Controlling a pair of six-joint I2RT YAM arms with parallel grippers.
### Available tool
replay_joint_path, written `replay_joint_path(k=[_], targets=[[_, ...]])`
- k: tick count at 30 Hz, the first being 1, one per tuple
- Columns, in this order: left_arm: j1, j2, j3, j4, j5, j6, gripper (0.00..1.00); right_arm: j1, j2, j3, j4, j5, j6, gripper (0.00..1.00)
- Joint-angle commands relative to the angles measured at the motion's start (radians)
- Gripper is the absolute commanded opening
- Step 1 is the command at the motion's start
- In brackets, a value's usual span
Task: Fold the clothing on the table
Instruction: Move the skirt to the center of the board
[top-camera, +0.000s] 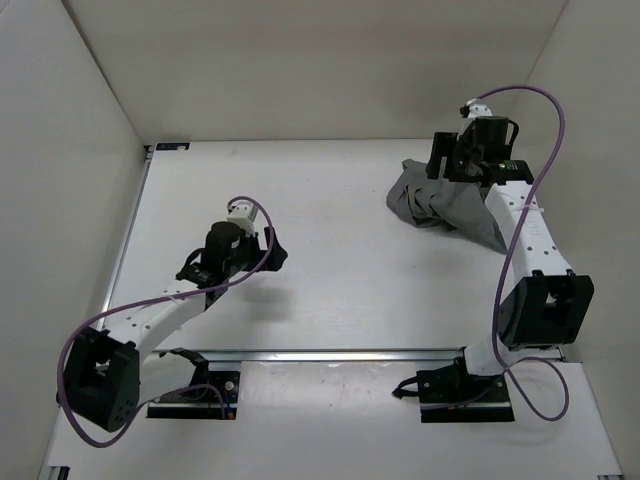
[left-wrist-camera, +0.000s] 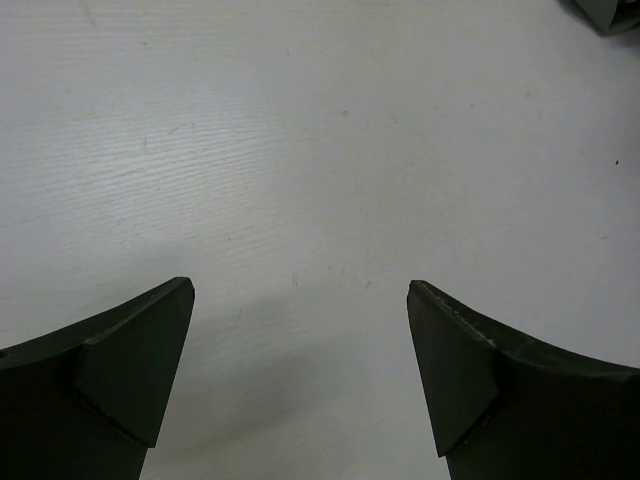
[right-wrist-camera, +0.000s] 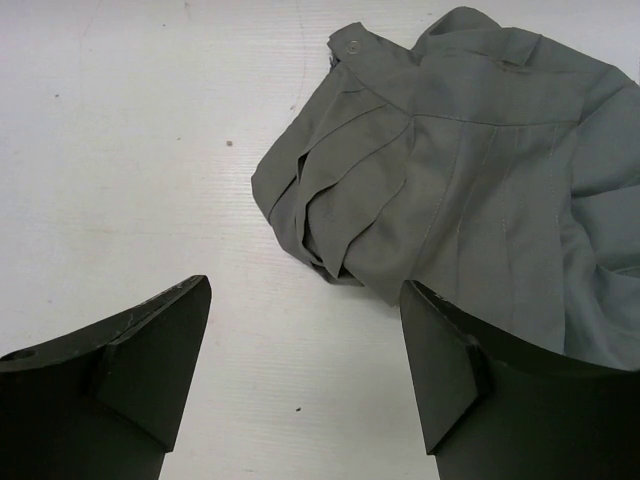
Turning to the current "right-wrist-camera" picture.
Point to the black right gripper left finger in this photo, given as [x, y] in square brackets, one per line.
[105, 401]

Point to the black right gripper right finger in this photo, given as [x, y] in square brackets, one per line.
[495, 407]

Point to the grey pleated skirt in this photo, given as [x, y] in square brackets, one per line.
[495, 166]

